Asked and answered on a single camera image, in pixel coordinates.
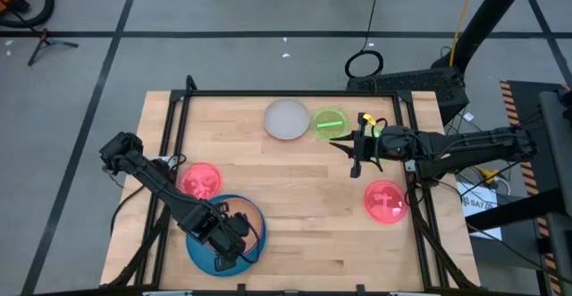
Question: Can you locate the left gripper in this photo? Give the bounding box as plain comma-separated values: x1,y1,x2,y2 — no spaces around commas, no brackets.
209,213,251,273

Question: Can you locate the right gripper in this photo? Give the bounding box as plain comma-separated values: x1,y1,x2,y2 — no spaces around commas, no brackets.
329,113,385,179

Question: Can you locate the green transparent plate with stripe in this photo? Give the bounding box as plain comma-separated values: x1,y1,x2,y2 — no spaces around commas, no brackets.
310,106,350,142

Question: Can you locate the white plastic plate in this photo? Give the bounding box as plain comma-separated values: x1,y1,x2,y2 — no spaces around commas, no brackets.
263,97,311,141

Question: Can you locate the red transparent plastic plate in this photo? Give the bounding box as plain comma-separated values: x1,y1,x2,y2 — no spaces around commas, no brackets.
180,162,223,201
363,179,409,224

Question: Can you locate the large blue plastic plate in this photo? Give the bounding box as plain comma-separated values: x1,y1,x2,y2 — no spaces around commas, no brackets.
185,193,268,278

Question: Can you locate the black perforated metal box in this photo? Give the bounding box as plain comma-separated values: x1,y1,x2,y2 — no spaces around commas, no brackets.
346,67,470,126

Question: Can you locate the white paper sheet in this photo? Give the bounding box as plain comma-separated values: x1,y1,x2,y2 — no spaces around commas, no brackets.
456,181,504,242

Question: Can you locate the yellow plug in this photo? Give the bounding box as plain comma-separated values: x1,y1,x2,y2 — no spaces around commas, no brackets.
475,166,501,185

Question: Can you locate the black floor mat striped edge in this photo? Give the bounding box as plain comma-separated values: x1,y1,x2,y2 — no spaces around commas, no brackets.
499,80,572,296

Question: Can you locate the grey metal beam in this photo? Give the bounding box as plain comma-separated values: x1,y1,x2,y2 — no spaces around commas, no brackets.
538,90,572,296

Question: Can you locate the small black tripod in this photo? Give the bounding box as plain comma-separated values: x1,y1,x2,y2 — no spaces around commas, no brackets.
27,27,80,67

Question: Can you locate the black aluminium table frame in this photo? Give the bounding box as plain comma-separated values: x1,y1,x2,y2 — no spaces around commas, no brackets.
149,89,437,293

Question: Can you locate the black diagonal frame strut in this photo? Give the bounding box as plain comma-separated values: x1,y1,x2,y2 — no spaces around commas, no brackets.
106,208,171,288
408,188,477,291

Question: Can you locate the black coiled floor cable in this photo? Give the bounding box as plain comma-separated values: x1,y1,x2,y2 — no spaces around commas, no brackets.
343,0,385,80

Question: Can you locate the yellow cable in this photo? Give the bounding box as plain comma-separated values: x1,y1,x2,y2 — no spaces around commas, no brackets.
449,0,480,68

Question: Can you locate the black slanted rig post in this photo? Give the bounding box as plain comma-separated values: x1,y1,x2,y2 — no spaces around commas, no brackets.
431,0,535,72
464,187,568,233

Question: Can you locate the black vacuum hose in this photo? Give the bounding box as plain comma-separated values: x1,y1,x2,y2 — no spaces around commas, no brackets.
0,0,55,29

